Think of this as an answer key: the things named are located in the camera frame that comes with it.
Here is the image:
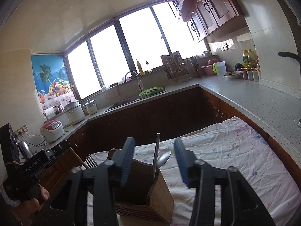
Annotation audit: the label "wooden utensil holder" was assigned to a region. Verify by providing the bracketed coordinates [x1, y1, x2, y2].
[114, 159, 174, 224]

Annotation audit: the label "metal spoon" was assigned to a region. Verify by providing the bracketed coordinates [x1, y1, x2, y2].
[157, 151, 172, 168]

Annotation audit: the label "kitchen faucet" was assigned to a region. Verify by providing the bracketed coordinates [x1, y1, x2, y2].
[124, 70, 144, 92]

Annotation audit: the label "person's left hand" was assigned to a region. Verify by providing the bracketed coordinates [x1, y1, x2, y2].
[11, 186, 50, 225]

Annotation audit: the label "steel electric kettle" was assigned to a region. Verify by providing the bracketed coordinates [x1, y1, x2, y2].
[18, 140, 33, 161]

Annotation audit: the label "black box on counter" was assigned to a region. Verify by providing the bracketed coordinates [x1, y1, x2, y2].
[1, 123, 21, 169]

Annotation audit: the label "white red rice cooker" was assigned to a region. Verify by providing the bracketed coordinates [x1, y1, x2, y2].
[40, 119, 64, 143]

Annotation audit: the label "floral white tablecloth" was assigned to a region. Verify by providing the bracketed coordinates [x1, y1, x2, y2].
[86, 116, 301, 226]

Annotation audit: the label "white slow cooker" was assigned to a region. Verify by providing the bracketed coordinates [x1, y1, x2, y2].
[64, 100, 85, 125]

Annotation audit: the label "small white pot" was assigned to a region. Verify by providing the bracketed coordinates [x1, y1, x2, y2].
[84, 99, 100, 115]

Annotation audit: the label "paper towel roll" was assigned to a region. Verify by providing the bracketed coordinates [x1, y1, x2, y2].
[43, 107, 56, 119]

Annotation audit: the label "green colander basket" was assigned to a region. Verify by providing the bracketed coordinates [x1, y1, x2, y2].
[139, 87, 165, 98]

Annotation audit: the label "tropical fruit poster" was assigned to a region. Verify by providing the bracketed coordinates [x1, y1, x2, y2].
[31, 54, 75, 110]

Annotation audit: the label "yellow bottle on sill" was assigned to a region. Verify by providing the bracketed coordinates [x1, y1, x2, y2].
[136, 61, 145, 76]

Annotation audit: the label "dish drying rack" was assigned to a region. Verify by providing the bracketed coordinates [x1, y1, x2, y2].
[161, 51, 191, 84]

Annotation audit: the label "plate on counter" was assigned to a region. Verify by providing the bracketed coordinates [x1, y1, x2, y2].
[223, 71, 242, 80]

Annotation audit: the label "seasoning jars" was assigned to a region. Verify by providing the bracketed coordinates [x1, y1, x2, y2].
[241, 68, 261, 82]

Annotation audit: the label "pink basin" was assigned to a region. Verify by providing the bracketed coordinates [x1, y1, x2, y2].
[201, 59, 219, 76]

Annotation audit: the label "white green pitcher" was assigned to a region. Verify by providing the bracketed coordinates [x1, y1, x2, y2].
[212, 61, 227, 78]

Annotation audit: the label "green label oil bottle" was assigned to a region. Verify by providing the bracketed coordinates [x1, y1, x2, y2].
[242, 50, 250, 68]

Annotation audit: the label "black wok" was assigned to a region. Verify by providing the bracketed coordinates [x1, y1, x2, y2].
[278, 52, 301, 63]

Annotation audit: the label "wooden upper cabinets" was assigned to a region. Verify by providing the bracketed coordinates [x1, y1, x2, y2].
[164, 0, 247, 43]

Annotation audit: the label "wall power outlet strip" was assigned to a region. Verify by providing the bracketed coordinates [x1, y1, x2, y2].
[14, 125, 28, 137]

